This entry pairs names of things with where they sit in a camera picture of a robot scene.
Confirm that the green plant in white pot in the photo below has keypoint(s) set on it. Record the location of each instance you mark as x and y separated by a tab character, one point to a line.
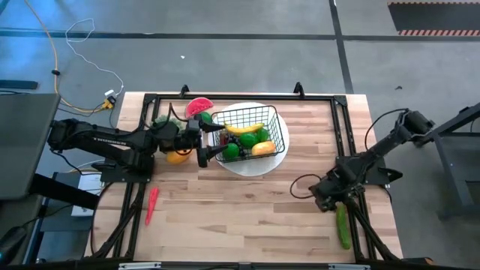
160	120

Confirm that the round white mat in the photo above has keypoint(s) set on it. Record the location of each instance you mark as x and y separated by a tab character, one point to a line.
255	170

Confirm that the silver metal bracket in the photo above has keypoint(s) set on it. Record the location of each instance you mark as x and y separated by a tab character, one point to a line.
138	266
348	267

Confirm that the yellow toy banana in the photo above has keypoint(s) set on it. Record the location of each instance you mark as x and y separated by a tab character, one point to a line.
243	129

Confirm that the red toy chili pepper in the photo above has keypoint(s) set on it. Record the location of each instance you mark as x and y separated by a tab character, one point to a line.
152	204

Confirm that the black office desk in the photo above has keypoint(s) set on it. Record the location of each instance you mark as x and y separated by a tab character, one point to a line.
26	146

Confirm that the dark green round toy fruit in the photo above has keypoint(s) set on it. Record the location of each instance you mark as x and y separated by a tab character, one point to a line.
248	140
206	117
263	135

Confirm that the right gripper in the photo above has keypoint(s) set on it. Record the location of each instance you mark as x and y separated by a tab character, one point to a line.
333	189

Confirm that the yellow power plug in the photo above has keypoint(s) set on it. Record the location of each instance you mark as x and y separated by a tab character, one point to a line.
108	103

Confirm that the black floor strip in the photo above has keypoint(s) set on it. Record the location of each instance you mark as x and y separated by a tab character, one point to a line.
18	84

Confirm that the green toy cucumber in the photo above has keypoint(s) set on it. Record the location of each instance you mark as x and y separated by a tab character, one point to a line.
343	228

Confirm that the black metal stand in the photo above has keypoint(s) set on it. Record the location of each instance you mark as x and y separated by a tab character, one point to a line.
450	124

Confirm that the dark purple toy grapes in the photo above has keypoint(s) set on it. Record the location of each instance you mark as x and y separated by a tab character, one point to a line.
235	141

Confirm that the yellow toy mango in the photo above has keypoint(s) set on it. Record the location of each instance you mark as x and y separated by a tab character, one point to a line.
263	148

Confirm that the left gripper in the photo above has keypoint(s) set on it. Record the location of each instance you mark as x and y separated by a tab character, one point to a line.
193	137

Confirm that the white plug adapter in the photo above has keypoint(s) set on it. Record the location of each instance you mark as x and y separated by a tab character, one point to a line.
110	92

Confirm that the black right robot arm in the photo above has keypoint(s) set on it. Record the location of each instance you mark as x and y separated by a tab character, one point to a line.
382	144

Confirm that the orange toy mango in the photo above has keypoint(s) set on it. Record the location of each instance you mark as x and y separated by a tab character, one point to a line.
176	157

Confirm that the black aluminium rig frame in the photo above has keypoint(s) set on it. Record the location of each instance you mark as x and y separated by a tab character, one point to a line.
243	97

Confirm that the black hazard striped mat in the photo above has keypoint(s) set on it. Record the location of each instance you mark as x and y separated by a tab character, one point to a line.
435	18

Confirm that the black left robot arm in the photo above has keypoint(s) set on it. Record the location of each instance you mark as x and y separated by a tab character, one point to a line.
112	141

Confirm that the light green toy fruit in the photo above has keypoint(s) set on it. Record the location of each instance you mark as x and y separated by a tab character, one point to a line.
230	151

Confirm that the red watermelon slice toy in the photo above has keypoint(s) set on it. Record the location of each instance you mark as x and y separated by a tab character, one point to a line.
198	107

